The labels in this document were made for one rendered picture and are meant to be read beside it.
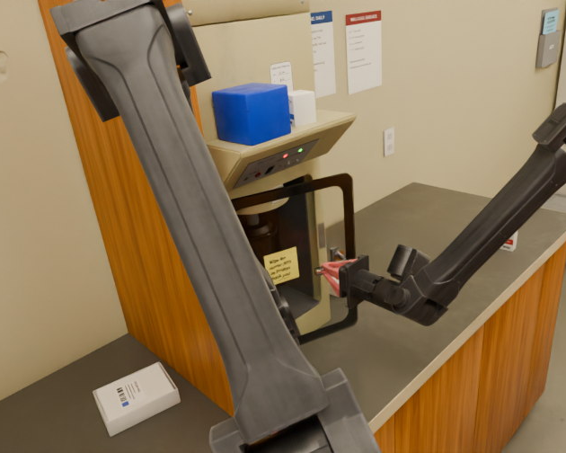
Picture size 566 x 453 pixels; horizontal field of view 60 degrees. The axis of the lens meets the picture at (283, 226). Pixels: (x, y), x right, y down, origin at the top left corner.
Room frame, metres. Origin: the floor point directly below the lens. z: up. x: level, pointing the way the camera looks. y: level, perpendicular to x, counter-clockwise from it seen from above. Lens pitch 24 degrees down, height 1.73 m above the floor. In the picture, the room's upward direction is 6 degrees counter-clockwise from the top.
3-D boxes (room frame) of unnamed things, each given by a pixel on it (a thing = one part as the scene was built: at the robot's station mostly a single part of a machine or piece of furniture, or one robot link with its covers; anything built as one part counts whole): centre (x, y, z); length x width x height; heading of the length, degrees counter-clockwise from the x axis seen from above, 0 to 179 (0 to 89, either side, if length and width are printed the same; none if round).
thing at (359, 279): (0.85, -0.16, 1.20); 0.07 x 0.07 x 0.10; 41
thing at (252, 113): (0.91, 0.04, 1.56); 0.10 x 0.10 x 0.09; 42
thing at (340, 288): (0.90, -0.11, 1.20); 0.09 x 0.07 x 0.07; 41
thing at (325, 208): (0.95, -0.02, 1.19); 0.30 x 0.01 x 0.40; 111
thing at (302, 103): (0.99, -0.06, 1.54); 0.05 x 0.05 x 0.06; 27
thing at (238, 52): (1.10, 0.10, 1.33); 0.32 x 0.25 x 0.77; 132
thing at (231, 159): (0.96, -0.02, 1.46); 0.32 x 0.11 x 0.10; 132
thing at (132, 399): (0.86, 0.37, 0.96); 0.16 x 0.12 x 0.04; 121
